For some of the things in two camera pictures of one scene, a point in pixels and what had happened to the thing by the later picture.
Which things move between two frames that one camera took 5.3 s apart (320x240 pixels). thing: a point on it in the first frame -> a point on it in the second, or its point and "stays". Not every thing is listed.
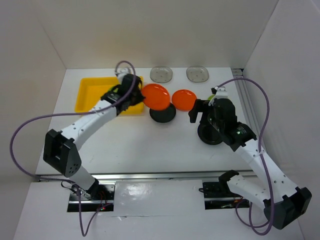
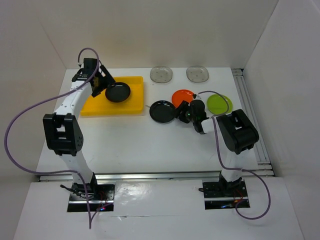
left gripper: [139, 98] -> [107, 80]
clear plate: [197, 74] stays
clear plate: [161, 74] stays
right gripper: [201, 105] -> [183, 106]
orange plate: [184, 100] stays
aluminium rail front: [143, 175] stays
